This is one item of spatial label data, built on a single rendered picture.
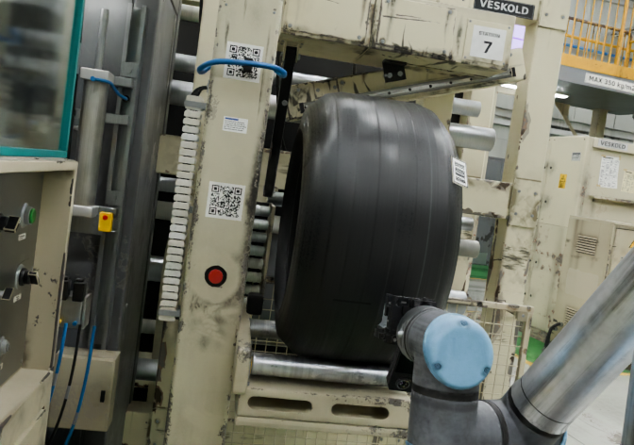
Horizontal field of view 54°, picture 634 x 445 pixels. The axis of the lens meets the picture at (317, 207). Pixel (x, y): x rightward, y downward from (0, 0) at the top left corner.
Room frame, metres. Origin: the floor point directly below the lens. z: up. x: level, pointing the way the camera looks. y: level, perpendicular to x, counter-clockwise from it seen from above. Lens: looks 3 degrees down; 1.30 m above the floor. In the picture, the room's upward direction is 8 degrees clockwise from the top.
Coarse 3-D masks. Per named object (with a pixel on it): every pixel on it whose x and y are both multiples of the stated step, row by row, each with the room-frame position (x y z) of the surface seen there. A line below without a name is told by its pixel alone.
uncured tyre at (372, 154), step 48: (336, 96) 1.30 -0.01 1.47; (336, 144) 1.17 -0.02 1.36; (384, 144) 1.18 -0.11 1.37; (432, 144) 1.20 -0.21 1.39; (288, 192) 1.59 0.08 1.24; (336, 192) 1.12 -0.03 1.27; (384, 192) 1.13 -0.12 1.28; (432, 192) 1.15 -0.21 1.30; (288, 240) 1.59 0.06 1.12; (336, 240) 1.11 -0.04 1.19; (384, 240) 1.12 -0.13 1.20; (432, 240) 1.13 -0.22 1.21; (288, 288) 1.21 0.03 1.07; (336, 288) 1.12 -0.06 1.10; (384, 288) 1.13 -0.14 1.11; (432, 288) 1.15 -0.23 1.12; (288, 336) 1.25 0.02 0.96; (336, 336) 1.18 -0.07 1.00
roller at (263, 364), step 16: (256, 368) 1.23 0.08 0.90; (272, 368) 1.23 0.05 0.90; (288, 368) 1.24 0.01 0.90; (304, 368) 1.24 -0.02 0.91; (320, 368) 1.25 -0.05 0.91; (336, 368) 1.25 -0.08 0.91; (352, 368) 1.26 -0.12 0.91; (368, 368) 1.27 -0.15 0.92; (384, 368) 1.28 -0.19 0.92; (368, 384) 1.27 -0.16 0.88; (384, 384) 1.27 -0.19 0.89
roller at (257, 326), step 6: (252, 324) 1.51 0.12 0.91; (258, 324) 1.51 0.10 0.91; (264, 324) 1.51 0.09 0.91; (270, 324) 1.52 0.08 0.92; (252, 330) 1.51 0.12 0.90; (258, 330) 1.51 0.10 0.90; (264, 330) 1.51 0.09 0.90; (270, 330) 1.51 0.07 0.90; (252, 336) 1.51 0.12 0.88; (258, 336) 1.51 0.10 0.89; (264, 336) 1.51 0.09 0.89; (270, 336) 1.51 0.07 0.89; (276, 336) 1.52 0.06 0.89
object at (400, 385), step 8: (400, 352) 0.98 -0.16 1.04; (392, 360) 1.01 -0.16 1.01; (400, 360) 0.99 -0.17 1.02; (408, 360) 0.99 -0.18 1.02; (392, 368) 1.00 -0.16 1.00; (400, 368) 1.00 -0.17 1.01; (408, 368) 1.00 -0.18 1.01; (392, 376) 1.00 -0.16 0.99; (400, 376) 1.00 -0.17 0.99; (408, 376) 1.00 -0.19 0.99; (392, 384) 1.01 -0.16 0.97; (400, 384) 1.00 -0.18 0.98; (408, 384) 1.01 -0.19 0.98
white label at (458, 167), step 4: (452, 160) 1.20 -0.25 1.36; (456, 160) 1.21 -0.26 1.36; (460, 160) 1.22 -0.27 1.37; (452, 164) 1.20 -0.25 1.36; (456, 164) 1.20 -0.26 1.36; (460, 164) 1.21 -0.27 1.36; (464, 164) 1.22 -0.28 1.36; (452, 168) 1.19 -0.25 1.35; (456, 168) 1.20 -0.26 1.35; (460, 168) 1.21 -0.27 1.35; (464, 168) 1.21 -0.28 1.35; (452, 172) 1.19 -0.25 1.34; (456, 172) 1.19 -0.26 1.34; (460, 172) 1.20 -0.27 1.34; (464, 172) 1.21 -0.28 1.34; (452, 176) 1.18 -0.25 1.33; (456, 176) 1.19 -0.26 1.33; (460, 176) 1.19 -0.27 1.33; (464, 176) 1.20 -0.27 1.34; (456, 180) 1.18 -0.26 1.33; (460, 180) 1.19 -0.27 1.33; (464, 180) 1.20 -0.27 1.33; (460, 184) 1.18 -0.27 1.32; (464, 184) 1.19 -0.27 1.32
